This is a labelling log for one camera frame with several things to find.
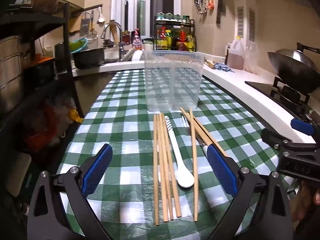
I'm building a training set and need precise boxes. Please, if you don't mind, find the clear plastic container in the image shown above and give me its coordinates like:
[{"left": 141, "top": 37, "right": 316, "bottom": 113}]
[{"left": 144, "top": 51, "right": 205, "bottom": 112}]

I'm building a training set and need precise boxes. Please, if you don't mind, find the group of condiment bottles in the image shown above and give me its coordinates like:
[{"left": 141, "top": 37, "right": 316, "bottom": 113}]
[{"left": 155, "top": 26, "right": 195, "bottom": 52}]

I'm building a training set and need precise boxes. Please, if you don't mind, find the beige board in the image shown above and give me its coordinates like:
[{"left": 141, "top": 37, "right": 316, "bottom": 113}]
[{"left": 5, "top": 152, "right": 32, "bottom": 198}]

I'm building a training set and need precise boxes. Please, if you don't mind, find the large steel pot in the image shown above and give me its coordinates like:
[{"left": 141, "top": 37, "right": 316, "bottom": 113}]
[{"left": 0, "top": 35, "right": 25, "bottom": 108}]

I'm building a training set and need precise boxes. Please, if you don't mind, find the person's right hand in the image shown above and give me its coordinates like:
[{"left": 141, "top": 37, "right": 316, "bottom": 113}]
[{"left": 292, "top": 181, "right": 320, "bottom": 230}]

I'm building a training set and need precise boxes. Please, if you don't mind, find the clear plastic bottle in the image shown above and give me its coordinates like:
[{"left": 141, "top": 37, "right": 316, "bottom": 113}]
[{"left": 244, "top": 40, "right": 258, "bottom": 74}]

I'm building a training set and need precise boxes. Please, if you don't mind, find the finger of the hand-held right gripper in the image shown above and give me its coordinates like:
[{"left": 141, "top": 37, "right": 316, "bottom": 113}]
[
  {"left": 291, "top": 118, "right": 315, "bottom": 136},
  {"left": 261, "top": 129, "right": 293, "bottom": 151}
]

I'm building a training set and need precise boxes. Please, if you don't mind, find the steel wok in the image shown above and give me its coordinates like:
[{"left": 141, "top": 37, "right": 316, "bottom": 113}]
[{"left": 267, "top": 42, "right": 320, "bottom": 94}]

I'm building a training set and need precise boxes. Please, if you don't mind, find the metal grater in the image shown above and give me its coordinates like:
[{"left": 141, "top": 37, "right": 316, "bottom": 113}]
[{"left": 80, "top": 12, "right": 92, "bottom": 37}]

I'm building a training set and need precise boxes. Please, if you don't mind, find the plastic oil jug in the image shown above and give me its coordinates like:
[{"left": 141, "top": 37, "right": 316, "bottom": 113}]
[{"left": 226, "top": 37, "right": 247, "bottom": 70}]

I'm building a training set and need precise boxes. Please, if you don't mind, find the black gas stove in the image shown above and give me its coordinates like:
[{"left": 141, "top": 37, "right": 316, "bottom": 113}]
[{"left": 245, "top": 76, "right": 320, "bottom": 128}]

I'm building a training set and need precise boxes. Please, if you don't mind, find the white plate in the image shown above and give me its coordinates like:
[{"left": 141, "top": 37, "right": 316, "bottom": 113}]
[{"left": 122, "top": 49, "right": 137, "bottom": 62}]

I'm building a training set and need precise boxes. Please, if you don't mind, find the black shelf rack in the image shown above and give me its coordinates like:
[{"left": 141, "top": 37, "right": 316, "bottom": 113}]
[{"left": 0, "top": 1, "right": 84, "bottom": 160}]

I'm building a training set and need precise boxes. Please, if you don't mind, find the green colander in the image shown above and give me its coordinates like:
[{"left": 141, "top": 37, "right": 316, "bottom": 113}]
[{"left": 69, "top": 37, "right": 88, "bottom": 54}]

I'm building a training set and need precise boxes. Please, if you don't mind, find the white long-handled spoon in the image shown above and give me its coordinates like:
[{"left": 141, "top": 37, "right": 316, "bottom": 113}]
[{"left": 164, "top": 116, "right": 195, "bottom": 188}]

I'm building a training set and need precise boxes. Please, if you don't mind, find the black cooking pot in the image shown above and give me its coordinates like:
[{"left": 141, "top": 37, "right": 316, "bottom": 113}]
[{"left": 72, "top": 47, "right": 105, "bottom": 70}]

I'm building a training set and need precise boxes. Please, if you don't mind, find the black spice rack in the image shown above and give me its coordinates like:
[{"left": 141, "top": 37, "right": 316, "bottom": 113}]
[{"left": 153, "top": 16, "right": 197, "bottom": 53}]

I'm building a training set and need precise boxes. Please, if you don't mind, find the row of hanging kitchen tools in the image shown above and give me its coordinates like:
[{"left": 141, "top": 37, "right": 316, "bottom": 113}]
[{"left": 194, "top": 0, "right": 215, "bottom": 14}]

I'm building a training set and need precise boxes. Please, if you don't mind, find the pink detergent bottle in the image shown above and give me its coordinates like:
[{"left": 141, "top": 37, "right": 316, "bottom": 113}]
[{"left": 131, "top": 29, "right": 142, "bottom": 50}]

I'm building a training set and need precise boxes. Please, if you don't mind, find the window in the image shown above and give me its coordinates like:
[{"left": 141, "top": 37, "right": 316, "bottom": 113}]
[{"left": 112, "top": 0, "right": 181, "bottom": 38}]

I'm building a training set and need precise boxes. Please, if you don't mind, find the chrome faucet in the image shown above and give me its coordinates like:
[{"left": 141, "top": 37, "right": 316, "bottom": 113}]
[{"left": 101, "top": 22, "right": 129, "bottom": 61}]

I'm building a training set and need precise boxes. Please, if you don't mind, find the white-handled fork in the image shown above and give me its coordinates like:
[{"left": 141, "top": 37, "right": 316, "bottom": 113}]
[{"left": 181, "top": 114, "right": 210, "bottom": 157}]

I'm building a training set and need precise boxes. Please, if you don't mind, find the brown bowl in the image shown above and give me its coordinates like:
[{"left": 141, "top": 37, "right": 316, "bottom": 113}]
[{"left": 32, "top": 0, "right": 60, "bottom": 15}]

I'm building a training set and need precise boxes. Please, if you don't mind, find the green checkered tablecloth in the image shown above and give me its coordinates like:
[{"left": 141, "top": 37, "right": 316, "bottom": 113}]
[{"left": 56, "top": 69, "right": 300, "bottom": 240}]

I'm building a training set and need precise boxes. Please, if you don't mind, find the blue cloth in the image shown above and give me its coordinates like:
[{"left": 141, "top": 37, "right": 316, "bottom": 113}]
[{"left": 214, "top": 61, "right": 235, "bottom": 73}]

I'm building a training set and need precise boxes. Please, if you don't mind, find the slatted wall panel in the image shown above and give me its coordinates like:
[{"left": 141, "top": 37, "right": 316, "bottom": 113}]
[
  {"left": 249, "top": 8, "right": 255, "bottom": 42},
  {"left": 237, "top": 6, "right": 244, "bottom": 37}
]

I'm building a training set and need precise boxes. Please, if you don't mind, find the row of spice jars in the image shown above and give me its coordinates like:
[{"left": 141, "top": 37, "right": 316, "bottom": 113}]
[{"left": 156, "top": 12, "right": 191, "bottom": 23}]

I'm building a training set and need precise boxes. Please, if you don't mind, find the bundle of wooden sticks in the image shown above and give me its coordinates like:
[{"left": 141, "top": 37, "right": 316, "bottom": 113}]
[{"left": 110, "top": 20, "right": 121, "bottom": 45}]

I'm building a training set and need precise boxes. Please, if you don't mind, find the pile of plastic bags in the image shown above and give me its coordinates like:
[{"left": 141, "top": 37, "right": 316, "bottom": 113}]
[{"left": 25, "top": 97, "right": 83, "bottom": 153}]

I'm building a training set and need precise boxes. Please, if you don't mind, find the hanging cleaver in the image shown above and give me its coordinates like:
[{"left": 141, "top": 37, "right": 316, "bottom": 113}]
[{"left": 216, "top": 0, "right": 225, "bottom": 24}]

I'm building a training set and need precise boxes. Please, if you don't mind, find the dark metal canister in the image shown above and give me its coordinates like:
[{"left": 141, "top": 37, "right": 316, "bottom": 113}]
[{"left": 54, "top": 42, "right": 73, "bottom": 72}]

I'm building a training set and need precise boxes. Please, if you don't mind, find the black pot with orange contents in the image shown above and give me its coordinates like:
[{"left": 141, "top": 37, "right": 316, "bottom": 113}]
[{"left": 24, "top": 55, "right": 56, "bottom": 80}]

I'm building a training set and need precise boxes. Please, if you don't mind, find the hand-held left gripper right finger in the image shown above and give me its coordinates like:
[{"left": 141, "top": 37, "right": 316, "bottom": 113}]
[{"left": 207, "top": 145, "right": 293, "bottom": 240}]

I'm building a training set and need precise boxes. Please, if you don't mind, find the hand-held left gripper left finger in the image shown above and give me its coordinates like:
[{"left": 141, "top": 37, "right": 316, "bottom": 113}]
[{"left": 27, "top": 144, "right": 113, "bottom": 240}]

